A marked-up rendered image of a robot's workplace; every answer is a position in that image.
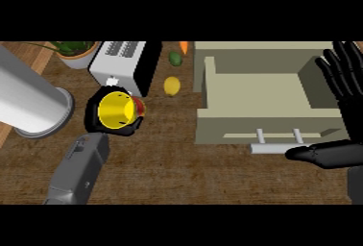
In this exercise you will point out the yellow lemon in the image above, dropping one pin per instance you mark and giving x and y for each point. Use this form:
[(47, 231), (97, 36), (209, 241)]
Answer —
[(172, 86)]

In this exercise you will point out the white and black toaster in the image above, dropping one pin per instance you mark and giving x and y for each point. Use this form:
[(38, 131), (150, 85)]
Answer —
[(119, 62)]

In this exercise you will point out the yellow cup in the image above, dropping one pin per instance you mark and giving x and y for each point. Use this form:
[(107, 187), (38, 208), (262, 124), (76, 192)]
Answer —
[(115, 110)]

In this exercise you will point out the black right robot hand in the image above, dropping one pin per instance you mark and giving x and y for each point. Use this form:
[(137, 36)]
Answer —
[(348, 80)]

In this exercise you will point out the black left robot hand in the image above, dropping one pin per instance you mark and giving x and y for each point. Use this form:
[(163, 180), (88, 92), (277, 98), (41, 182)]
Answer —
[(92, 124)]

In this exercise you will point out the potted green plant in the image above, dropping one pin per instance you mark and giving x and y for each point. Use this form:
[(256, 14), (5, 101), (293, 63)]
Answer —
[(76, 53)]

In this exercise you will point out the beige drawer front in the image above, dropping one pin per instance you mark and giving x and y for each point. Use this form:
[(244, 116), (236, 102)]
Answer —
[(237, 125)]

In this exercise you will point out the large white cylinder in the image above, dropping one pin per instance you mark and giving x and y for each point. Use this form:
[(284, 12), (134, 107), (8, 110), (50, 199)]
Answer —
[(26, 99)]

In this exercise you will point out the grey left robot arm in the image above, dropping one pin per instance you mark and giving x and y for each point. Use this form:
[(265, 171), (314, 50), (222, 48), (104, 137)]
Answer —
[(79, 169)]

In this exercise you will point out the orange carrot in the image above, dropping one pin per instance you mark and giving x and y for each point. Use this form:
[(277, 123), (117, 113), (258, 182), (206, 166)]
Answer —
[(184, 46)]

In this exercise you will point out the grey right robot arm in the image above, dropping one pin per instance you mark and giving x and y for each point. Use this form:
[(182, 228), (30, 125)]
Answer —
[(357, 187)]

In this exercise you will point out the beige open drawer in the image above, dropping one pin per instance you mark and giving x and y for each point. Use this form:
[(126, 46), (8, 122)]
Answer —
[(258, 89)]

